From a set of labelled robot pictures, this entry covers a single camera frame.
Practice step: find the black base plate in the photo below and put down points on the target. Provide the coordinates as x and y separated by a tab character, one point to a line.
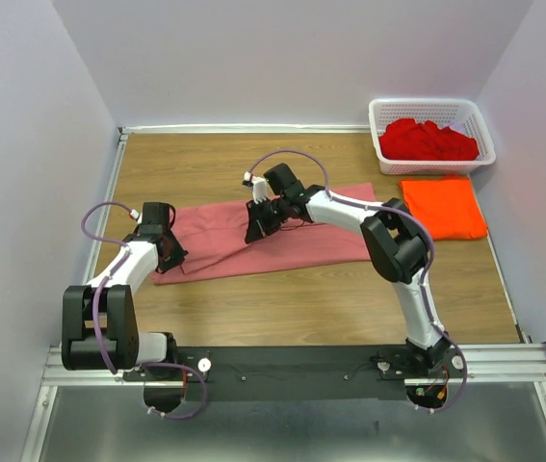
275	373

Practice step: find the lavender garment in basket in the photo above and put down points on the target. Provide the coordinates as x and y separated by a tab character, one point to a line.
458	127

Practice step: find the red t-shirt in basket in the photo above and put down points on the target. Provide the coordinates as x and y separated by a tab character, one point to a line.
408	140

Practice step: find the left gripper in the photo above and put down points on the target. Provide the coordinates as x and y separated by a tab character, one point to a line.
176	257

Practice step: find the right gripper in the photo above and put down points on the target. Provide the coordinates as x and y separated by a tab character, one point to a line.
255	226

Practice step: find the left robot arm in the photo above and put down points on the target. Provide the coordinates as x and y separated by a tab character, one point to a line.
99	326

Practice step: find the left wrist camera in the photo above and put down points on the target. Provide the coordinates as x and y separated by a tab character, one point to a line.
135	215

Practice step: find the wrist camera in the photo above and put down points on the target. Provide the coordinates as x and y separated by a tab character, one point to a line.
135	215
258	187

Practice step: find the white plastic laundry basket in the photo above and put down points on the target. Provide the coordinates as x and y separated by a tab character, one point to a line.
443	112

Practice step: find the folded orange t-shirt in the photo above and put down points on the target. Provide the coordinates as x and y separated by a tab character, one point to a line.
446	206

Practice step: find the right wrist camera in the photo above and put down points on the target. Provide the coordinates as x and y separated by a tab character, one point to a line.
258	187

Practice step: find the aluminium front rail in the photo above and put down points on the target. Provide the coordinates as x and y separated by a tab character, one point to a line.
486	363

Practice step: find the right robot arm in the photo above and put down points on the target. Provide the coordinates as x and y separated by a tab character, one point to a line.
399	247

